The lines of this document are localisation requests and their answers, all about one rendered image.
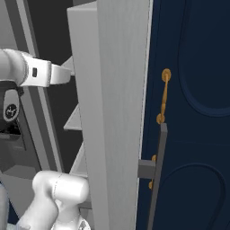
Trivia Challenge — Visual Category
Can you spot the brass cupboard handle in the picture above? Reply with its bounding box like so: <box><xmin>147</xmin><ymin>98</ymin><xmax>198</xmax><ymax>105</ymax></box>
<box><xmin>155</xmin><ymin>68</ymin><xmax>173</xmax><ymax>125</ymax></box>
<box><xmin>148</xmin><ymin>154</ymin><xmax>157</xmax><ymax>190</ymax></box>

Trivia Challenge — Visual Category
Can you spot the grey fridge body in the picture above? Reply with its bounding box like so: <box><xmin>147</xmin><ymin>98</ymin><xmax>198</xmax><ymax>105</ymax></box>
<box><xmin>0</xmin><ymin>0</ymin><xmax>97</xmax><ymax>226</ymax></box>

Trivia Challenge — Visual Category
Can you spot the navy cupboard door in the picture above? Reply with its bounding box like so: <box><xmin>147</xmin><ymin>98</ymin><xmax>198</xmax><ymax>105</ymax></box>
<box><xmin>135</xmin><ymin>139</ymin><xmax>230</xmax><ymax>230</ymax></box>
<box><xmin>140</xmin><ymin>0</ymin><xmax>230</xmax><ymax>146</ymax></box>

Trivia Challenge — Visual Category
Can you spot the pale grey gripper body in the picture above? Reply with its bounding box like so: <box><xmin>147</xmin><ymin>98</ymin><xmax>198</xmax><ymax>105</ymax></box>
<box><xmin>49</xmin><ymin>63</ymin><xmax>72</xmax><ymax>86</ymax></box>

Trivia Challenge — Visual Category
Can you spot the dark grey fridge door handle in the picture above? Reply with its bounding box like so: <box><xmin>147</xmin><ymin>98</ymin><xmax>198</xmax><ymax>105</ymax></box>
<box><xmin>137</xmin><ymin>122</ymin><xmax>168</xmax><ymax>230</ymax></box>

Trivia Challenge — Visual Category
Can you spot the grey fridge door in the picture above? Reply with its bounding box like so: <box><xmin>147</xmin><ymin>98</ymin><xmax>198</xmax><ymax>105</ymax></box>
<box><xmin>61</xmin><ymin>0</ymin><xmax>155</xmax><ymax>230</ymax></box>

